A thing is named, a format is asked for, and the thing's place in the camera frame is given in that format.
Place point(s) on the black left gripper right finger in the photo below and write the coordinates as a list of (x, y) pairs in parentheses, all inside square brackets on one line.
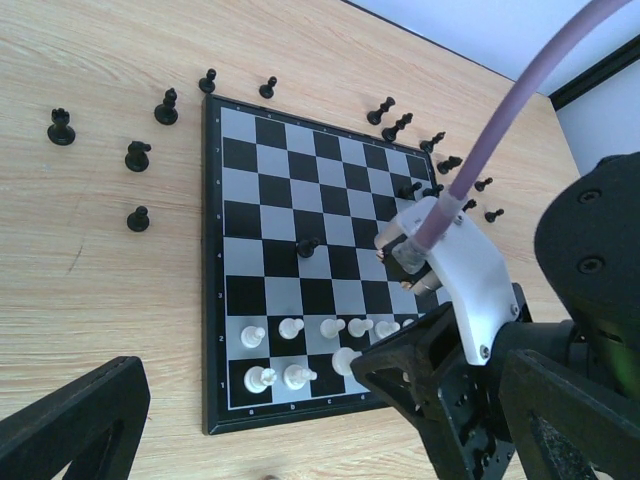
[(565, 426)]

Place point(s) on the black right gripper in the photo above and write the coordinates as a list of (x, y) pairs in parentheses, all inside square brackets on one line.
[(474, 441)]

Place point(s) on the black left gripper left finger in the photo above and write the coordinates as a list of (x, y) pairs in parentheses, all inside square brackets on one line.
[(90, 428)]

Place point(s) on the white piece bottom row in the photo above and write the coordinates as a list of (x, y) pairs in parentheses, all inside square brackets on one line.
[(296, 376), (342, 360), (257, 379)]

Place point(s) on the black pawn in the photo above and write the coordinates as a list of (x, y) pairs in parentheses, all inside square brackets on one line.
[(267, 90), (482, 184), (138, 220), (434, 191), (207, 83), (491, 216), (305, 248)]

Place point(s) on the white piece lowest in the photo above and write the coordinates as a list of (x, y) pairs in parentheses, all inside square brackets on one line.
[(252, 336)]

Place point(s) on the black rook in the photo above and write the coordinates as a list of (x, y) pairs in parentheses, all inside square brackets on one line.
[(60, 132), (471, 203)]

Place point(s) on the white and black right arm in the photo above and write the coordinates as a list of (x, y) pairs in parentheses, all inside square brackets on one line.
[(587, 246)]

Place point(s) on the black and silver chessboard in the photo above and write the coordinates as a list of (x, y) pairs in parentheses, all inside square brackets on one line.
[(290, 211)]

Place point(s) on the black bishop top right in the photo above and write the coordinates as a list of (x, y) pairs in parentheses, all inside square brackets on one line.
[(429, 145)]

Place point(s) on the black bishop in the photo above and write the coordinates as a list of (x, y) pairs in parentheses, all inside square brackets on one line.
[(429, 145), (166, 113)]

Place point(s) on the black king top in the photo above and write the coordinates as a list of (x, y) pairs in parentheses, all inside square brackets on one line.
[(389, 134)]

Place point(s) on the black queen top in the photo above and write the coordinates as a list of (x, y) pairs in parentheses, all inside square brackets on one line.
[(374, 116)]

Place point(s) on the black bishop left side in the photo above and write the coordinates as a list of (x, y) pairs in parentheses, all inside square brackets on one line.
[(166, 113)]

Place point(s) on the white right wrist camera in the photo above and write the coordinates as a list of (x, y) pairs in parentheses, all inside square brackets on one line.
[(466, 263)]

